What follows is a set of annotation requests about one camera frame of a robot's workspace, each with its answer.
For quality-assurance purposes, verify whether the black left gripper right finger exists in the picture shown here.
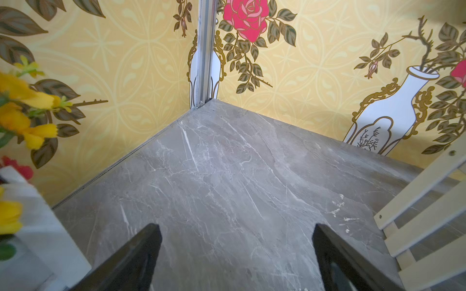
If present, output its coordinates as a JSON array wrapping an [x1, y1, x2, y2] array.
[[313, 224, 403, 291]]

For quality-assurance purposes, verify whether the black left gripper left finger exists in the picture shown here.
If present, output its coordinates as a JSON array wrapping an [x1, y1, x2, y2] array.
[[72, 223, 163, 291]]

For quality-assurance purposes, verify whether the white wooden slatted shelf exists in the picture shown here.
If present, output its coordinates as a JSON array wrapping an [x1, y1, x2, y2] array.
[[374, 136, 466, 291]]

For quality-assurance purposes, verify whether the white flower pot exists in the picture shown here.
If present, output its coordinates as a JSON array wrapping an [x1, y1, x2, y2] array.
[[1, 166, 92, 291]]

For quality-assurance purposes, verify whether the colourful artificial flower bouquet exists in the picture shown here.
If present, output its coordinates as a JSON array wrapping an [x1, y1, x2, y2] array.
[[1, 55, 73, 261]]

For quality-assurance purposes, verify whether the aluminium corner frame post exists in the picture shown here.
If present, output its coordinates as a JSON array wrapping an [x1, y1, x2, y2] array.
[[188, 1, 218, 110]]

